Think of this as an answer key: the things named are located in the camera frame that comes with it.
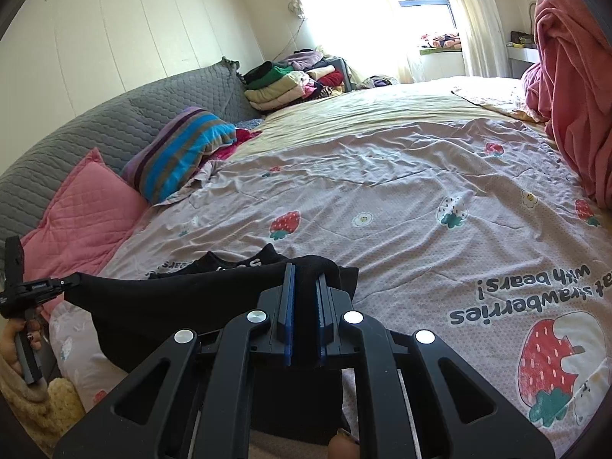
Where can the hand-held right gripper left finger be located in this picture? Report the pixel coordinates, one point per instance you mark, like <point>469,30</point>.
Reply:
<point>288,315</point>

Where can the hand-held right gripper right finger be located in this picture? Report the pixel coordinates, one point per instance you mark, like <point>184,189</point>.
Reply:
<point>322,320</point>

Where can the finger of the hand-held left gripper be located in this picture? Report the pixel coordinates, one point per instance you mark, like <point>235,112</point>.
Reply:
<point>70,284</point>

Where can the black sweater with orange cuffs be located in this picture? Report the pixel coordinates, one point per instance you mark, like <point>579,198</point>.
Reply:
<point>167,296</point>

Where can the stack of folded clothes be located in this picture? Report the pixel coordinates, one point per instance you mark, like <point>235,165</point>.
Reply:
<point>277,86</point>

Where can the dark clothes pile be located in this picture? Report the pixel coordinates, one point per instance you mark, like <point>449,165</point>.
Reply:
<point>377,82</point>

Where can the person's left hand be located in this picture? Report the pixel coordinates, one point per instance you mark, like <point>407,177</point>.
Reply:
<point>8,344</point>

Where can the person's right hand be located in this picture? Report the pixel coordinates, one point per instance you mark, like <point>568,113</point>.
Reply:
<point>344,445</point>

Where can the pink quilted pillow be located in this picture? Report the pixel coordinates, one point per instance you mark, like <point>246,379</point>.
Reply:
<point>81,215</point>

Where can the cream fluffy fabric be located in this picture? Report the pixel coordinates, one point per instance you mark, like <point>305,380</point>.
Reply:
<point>57,401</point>

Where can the printed strawberry bear blanket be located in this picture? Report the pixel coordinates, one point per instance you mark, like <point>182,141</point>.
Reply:
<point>382,201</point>

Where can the grey quilted headboard cover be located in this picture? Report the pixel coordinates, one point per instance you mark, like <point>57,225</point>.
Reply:
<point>95,124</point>

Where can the striped blue purple pillow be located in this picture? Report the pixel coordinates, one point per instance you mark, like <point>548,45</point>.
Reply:
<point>181,153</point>

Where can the red patterned cloth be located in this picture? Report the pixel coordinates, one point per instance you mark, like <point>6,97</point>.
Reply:
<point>239,141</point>

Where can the yellow bed sheet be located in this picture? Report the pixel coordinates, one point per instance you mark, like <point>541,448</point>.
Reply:
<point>358,110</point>

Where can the colourful patterned cloth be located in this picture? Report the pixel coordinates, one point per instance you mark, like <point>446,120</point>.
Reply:
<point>442,40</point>

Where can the white desk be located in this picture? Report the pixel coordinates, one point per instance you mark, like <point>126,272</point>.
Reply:
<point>521,60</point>

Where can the white curtain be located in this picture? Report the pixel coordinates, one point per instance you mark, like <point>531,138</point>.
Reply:
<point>478,19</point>

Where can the pink crumpled blanket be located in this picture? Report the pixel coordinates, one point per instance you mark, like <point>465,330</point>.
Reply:
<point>578,81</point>

